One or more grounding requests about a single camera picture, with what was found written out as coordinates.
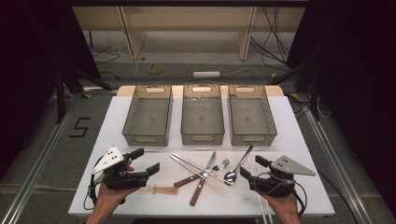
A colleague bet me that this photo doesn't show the white power strip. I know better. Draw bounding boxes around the white power strip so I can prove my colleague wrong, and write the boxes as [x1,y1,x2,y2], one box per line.
[192,71,221,79]

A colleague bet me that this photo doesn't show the hand-held gripper black cable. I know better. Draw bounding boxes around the hand-held gripper black cable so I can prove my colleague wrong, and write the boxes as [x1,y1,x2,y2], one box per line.
[251,172,309,218]
[83,155,108,211]

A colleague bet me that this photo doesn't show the metal spoon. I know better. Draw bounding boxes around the metal spoon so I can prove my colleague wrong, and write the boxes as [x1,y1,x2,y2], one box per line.
[223,145,254,187]

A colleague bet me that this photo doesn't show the left hand-held gripper black cable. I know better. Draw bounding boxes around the left hand-held gripper black cable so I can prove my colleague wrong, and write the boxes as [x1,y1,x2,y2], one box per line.
[83,155,108,211]

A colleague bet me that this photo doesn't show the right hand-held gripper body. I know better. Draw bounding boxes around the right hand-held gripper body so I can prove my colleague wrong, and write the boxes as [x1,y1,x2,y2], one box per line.
[248,155,317,199]

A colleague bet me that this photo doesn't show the black metal stand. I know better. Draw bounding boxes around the black metal stand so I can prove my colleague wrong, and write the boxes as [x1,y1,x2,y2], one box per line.
[54,63,113,125]
[270,59,321,122]

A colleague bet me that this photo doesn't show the person's right hand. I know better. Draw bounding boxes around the person's right hand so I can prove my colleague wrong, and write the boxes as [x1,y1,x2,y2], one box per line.
[262,191,302,217]

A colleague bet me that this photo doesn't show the white table cover sheet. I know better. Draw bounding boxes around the white table cover sheet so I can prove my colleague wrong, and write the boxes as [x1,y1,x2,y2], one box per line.
[68,94,336,217]

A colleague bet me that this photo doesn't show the clear spoon with wooden handle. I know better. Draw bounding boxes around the clear spoon with wooden handle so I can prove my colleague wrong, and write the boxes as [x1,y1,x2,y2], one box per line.
[136,185,179,196]

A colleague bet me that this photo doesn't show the person's left hand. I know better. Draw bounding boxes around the person's left hand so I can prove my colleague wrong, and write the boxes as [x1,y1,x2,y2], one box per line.
[93,181,140,211]

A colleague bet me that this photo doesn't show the wooden-handled table knife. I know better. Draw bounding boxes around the wooden-handled table knife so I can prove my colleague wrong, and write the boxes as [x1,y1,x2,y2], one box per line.
[189,151,217,206]

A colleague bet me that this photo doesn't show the metal floor rail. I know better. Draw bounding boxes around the metal floor rail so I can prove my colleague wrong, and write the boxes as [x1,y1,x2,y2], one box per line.
[0,92,82,224]
[300,92,379,224]

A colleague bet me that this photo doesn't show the translucent grey plastic bin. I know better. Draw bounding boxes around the translucent grey plastic bin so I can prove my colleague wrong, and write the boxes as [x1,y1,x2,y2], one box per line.
[180,84,226,147]
[121,85,174,147]
[228,84,278,147]

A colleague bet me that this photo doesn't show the metal chopstick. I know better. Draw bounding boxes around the metal chopstick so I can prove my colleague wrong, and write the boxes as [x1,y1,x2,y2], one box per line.
[171,152,233,185]
[169,154,228,194]

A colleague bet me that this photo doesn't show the black curtain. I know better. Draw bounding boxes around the black curtain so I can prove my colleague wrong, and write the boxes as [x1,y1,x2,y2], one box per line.
[286,0,396,216]
[0,0,101,181]

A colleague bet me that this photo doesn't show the white chopstick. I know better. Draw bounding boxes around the white chopstick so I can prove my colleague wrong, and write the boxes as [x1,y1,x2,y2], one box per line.
[252,150,275,224]
[247,154,269,224]

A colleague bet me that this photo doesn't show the bundle of black cables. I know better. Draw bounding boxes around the bundle of black cables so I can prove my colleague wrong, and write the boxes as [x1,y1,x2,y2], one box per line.
[250,7,292,68]

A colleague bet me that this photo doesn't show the yellow tape roll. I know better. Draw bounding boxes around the yellow tape roll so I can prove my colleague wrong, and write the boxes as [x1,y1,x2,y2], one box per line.
[148,63,163,75]

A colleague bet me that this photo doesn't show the right hand-held gripper black cable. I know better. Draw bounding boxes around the right hand-held gripper black cable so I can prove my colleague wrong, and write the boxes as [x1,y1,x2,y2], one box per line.
[251,172,309,218]

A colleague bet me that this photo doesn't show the light wooden shelf unit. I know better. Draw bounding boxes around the light wooden shelf unit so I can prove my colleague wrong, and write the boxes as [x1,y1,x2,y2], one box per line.
[72,6,306,62]

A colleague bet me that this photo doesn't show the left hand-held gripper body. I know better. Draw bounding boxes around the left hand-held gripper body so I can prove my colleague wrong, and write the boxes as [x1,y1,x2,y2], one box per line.
[92,145,150,191]

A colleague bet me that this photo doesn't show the wooden-handled fork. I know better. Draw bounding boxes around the wooden-handled fork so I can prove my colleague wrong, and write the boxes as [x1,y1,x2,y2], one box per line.
[173,158,232,189]

